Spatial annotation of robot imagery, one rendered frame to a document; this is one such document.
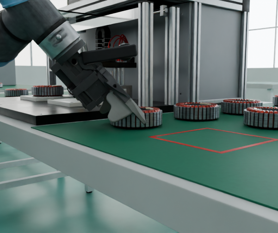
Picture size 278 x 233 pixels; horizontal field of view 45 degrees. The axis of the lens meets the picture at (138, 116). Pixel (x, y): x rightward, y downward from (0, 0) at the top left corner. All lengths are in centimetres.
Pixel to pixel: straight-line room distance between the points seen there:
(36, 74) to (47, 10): 540
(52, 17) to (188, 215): 45
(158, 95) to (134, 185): 73
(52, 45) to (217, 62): 62
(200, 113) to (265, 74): 724
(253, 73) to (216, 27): 706
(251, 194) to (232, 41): 90
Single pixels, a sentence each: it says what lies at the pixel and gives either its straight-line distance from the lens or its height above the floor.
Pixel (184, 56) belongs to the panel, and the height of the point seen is 91.
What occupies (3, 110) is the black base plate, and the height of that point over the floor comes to 76.
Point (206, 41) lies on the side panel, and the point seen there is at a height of 96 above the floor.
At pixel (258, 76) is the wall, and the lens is 810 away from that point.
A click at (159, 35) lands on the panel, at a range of 112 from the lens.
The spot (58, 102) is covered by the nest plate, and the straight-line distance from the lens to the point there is 99.
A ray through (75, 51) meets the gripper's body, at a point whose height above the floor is 90.
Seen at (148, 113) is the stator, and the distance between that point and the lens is 67.
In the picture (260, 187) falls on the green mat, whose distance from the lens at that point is 35.
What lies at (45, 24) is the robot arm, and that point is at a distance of 65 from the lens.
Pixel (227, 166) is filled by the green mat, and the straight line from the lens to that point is 42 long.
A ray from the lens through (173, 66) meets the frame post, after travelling 98.
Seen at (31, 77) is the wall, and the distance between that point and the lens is 602.
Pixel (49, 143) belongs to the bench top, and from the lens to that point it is 60.
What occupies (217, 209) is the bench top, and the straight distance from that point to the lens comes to 32.
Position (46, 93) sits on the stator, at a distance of 120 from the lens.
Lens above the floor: 86
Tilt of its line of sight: 7 degrees down
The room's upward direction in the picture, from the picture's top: straight up
